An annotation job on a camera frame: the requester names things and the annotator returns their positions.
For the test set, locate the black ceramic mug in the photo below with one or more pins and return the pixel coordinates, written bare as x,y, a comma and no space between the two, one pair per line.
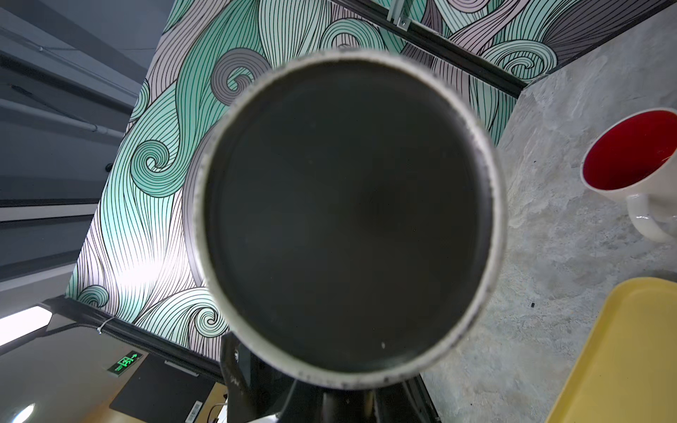
349,217

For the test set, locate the white ceramic mug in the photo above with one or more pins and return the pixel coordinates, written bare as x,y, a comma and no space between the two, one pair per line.
634,162

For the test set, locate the yellow plastic tray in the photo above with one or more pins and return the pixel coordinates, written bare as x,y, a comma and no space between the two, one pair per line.
626,371

